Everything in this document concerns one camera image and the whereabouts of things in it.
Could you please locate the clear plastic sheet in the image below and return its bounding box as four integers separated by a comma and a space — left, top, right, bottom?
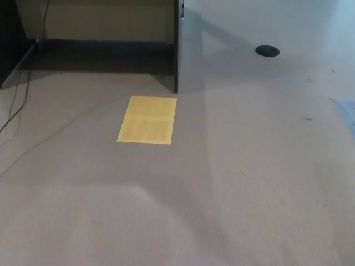
331, 97, 355, 126

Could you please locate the black round disc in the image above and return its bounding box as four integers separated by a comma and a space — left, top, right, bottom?
255, 45, 281, 58

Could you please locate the yellow paper sheet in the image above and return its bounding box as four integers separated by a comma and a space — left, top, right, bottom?
116, 95, 178, 145

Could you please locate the thin grey floor cable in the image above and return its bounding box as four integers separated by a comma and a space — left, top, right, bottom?
0, 95, 131, 177

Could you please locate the black power cable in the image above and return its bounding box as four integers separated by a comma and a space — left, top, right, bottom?
0, 0, 50, 132

